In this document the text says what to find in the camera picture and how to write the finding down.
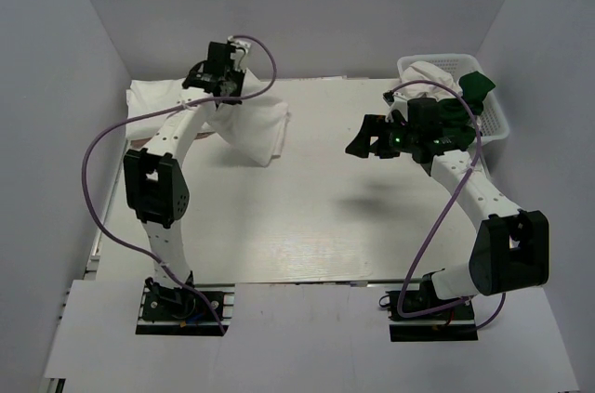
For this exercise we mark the white plastic basket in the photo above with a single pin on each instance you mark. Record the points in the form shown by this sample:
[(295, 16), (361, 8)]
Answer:
[(494, 125)]

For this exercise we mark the white shirt red logo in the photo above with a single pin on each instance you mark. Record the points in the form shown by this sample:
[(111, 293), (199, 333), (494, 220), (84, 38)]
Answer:
[(256, 128)]

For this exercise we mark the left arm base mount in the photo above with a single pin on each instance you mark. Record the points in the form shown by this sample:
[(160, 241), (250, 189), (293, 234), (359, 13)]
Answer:
[(175, 311)]

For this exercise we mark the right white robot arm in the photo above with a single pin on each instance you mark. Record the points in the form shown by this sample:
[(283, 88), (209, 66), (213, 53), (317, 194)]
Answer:
[(511, 249)]

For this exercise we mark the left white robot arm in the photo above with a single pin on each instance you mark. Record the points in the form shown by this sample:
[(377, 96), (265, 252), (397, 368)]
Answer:
[(155, 186)]

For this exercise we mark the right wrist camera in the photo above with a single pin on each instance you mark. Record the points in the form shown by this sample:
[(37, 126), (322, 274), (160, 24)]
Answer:
[(417, 114)]

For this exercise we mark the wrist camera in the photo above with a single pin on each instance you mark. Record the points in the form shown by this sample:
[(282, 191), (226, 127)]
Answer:
[(417, 114), (231, 56)]

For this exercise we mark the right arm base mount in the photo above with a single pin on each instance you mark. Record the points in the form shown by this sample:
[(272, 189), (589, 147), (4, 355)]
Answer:
[(450, 325)]

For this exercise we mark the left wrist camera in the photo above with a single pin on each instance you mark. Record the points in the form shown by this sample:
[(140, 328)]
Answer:
[(231, 56)]

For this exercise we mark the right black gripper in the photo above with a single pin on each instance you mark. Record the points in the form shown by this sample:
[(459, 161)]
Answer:
[(373, 125)]

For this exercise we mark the plain white t shirt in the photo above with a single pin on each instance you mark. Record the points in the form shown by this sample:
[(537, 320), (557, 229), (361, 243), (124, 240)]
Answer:
[(433, 82)]

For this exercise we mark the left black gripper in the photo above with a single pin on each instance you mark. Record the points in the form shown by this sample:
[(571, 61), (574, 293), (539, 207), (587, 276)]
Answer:
[(233, 98)]

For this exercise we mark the dark green t shirt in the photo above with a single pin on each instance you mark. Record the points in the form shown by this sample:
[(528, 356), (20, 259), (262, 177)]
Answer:
[(456, 122)]

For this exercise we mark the folded white shirt stack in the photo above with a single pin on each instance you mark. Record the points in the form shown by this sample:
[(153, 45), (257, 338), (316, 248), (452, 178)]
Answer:
[(144, 97)]

